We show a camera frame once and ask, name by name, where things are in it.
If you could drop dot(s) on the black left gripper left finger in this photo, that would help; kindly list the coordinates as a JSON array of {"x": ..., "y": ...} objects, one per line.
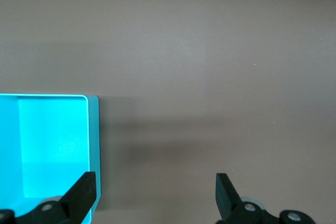
[{"x": 78, "y": 197}]

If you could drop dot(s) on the teal plastic storage bin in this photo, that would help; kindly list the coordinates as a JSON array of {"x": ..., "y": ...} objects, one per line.
[{"x": 52, "y": 142}]

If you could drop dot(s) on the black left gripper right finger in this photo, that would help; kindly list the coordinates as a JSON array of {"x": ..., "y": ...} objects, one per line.
[{"x": 225, "y": 197}]

